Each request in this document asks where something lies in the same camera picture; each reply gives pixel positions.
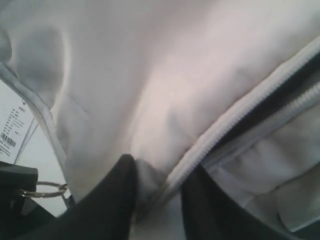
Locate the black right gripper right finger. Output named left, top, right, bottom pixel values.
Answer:
left=181, top=165, right=320, bottom=240

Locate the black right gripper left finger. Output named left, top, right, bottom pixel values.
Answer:
left=18, top=154, right=137, bottom=240

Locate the beige duffel bag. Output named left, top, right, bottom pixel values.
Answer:
left=0, top=0, right=320, bottom=240

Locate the white paper label tag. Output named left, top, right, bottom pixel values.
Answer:
left=0, top=82, right=38, bottom=164

